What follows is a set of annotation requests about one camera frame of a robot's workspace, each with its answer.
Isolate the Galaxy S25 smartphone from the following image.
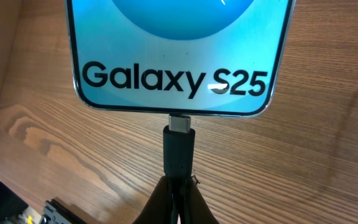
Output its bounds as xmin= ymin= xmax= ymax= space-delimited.
xmin=65 ymin=0 xmax=295 ymax=117

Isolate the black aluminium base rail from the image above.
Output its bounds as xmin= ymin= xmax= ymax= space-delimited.
xmin=0 ymin=181 xmax=85 ymax=224

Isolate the black USB charging cable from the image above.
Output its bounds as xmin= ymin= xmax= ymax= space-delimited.
xmin=162 ymin=113 xmax=196 ymax=224

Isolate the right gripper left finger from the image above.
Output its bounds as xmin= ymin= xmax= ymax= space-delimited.
xmin=133 ymin=176 xmax=173 ymax=224

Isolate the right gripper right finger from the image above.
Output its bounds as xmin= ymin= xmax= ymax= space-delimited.
xmin=181 ymin=178 xmax=219 ymax=224

